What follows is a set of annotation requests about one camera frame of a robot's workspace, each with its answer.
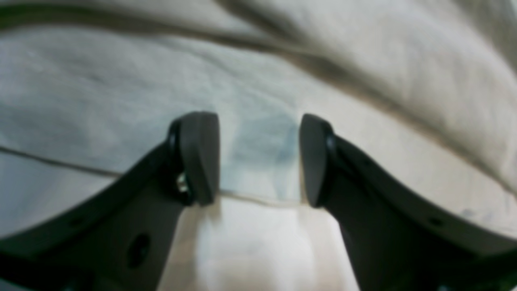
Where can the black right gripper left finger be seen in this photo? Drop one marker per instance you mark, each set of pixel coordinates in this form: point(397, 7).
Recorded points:
point(120, 239)

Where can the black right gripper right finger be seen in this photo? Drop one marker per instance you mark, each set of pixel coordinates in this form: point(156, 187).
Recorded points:
point(397, 240)

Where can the beige t-shirt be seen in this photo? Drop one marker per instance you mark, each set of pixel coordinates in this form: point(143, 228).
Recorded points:
point(427, 88)

